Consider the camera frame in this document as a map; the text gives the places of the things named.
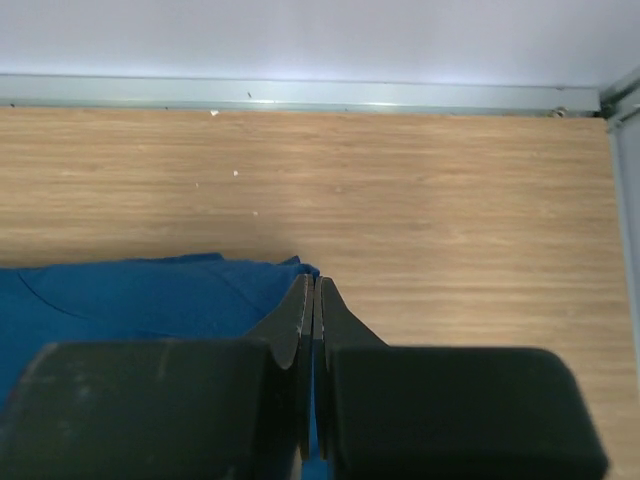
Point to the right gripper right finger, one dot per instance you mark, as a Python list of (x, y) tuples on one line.
[(444, 412)]

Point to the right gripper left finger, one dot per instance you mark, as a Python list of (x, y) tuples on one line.
[(232, 408)]

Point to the blue printed t-shirt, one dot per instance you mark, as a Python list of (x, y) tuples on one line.
[(190, 297)]

